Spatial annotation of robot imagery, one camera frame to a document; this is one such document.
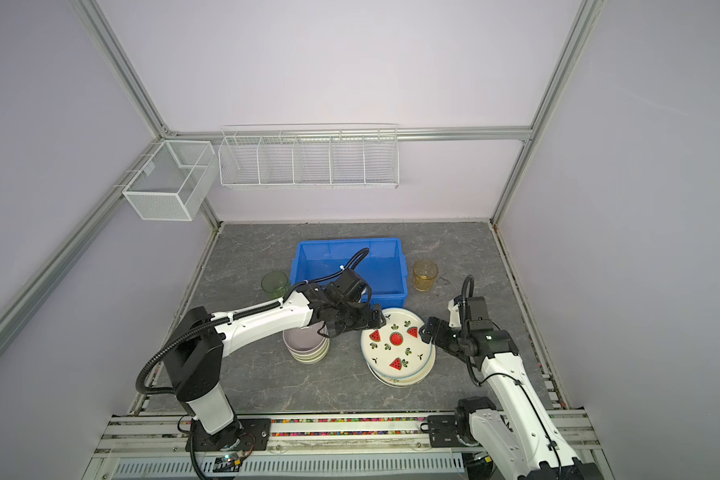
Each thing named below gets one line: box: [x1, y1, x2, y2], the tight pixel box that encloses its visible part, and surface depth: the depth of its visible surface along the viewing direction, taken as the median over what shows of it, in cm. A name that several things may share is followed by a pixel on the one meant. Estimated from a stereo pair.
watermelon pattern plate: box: [360, 308, 436, 387], surface depth 85 cm
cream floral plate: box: [366, 344, 437, 387], surface depth 81 cm
